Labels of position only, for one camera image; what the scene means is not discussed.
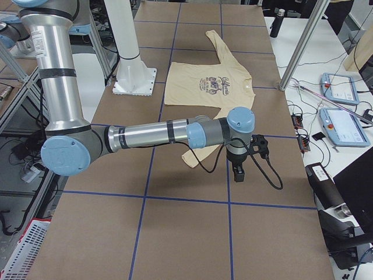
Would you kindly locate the long reacher grabber tool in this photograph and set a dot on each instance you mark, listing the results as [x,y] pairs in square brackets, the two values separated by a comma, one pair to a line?
[297,85]

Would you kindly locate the lower blue teach pendant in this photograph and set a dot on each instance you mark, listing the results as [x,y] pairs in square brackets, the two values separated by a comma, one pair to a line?
[342,128]

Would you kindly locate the upper blue teach pendant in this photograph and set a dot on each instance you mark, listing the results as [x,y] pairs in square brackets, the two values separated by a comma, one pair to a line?
[339,88]

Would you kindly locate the beige long sleeve shirt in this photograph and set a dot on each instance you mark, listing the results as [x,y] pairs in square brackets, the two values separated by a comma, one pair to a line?
[225,86]

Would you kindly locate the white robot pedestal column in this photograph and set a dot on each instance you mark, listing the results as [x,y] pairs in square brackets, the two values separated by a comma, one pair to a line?
[133,77]

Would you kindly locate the black water bottle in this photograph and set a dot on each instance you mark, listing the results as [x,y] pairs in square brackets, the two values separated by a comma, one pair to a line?
[276,25]

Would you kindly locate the white perforated plastic basket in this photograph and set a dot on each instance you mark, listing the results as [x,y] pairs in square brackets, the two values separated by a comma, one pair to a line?
[25,253]

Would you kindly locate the aluminium frame post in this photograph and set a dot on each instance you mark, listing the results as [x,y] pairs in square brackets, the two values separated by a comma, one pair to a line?
[315,17]

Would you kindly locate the blue teach pendant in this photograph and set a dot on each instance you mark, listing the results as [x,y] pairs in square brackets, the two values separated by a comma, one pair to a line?
[342,128]
[339,88]

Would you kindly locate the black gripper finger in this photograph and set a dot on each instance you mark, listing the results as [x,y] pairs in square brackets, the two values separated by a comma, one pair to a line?
[239,173]

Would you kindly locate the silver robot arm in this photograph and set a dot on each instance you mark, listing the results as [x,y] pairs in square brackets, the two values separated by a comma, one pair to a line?
[72,144]

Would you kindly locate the black box with label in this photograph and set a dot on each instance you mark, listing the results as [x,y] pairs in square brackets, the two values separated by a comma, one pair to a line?
[323,186]

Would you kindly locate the wrist black camera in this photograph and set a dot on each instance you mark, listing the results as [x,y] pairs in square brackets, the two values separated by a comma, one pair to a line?
[259,145]

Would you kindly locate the black monitor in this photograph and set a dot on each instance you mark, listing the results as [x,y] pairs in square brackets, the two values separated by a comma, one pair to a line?
[354,183]

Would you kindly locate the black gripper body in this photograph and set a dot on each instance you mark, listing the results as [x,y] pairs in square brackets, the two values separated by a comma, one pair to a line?
[236,160]

